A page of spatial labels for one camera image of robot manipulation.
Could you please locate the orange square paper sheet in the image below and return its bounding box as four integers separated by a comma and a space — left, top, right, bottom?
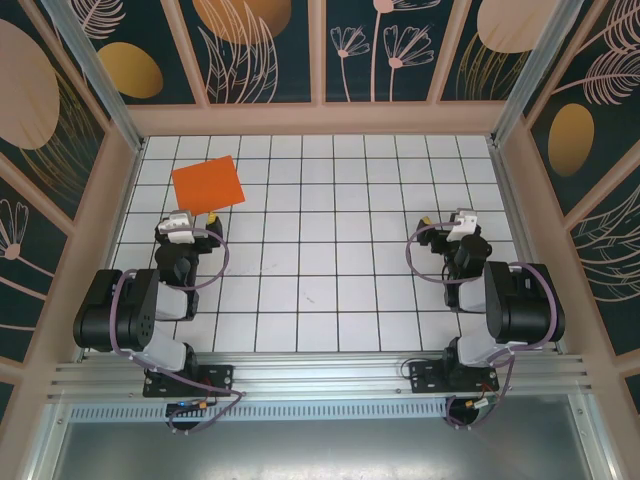
171, 155, 248, 212

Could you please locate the steel sheet tray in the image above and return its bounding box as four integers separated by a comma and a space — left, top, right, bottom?
29, 394, 616, 480

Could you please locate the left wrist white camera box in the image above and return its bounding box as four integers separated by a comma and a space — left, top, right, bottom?
156, 209, 197, 245

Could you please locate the aluminium side rail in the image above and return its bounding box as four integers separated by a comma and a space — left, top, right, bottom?
488, 139, 569, 357

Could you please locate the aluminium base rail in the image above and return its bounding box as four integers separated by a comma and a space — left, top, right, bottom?
47, 352, 597, 404

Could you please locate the aluminium frame post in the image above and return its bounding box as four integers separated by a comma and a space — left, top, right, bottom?
489, 0, 586, 147
41, 0, 146, 153

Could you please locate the slotted grey cable duct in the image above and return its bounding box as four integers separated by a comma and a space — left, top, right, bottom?
69, 402, 451, 422

